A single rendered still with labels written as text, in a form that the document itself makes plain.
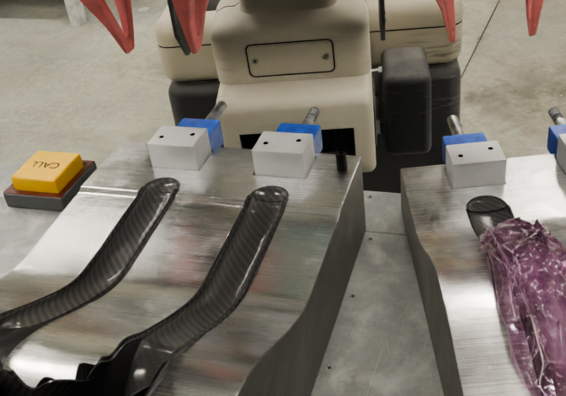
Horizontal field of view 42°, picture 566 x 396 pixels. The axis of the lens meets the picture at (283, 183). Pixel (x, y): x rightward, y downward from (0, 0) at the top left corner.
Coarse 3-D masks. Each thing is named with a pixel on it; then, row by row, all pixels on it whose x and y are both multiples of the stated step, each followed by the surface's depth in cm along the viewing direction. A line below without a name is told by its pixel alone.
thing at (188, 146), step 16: (160, 128) 74; (176, 128) 74; (192, 128) 73; (208, 128) 76; (160, 144) 71; (176, 144) 71; (192, 144) 71; (208, 144) 74; (160, 160) 73; (176, 160) 72; (192, 160) 71
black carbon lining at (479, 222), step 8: (472, 200) 69; (480, 200) 69; (488, 200) 69; (496, 200) 68; (472, 208) 68; (480, 208) 68; (488, 208) 68; (496, 208) 68; (504, 208) 68; (472, 216) 67; (480, 216) 67; (488, 216) 67; (496, 216) 67; (504, 216) 67; (512, 216) 66; (472, 224) 66; (480, 224) 66; (488, 224) 66; (496, 224) 66; (480, 232) 65
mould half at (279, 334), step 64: (128, 192) 70; (192, 192) 69; (320, 192) 66; (64, 256) 64; (192, 256) 62; (320, 256) 60; (64, 320) 52; (128, 320) 52; (256, 320) 53; (320, 320) 60; (192, 384) 44; (256, 384) 46
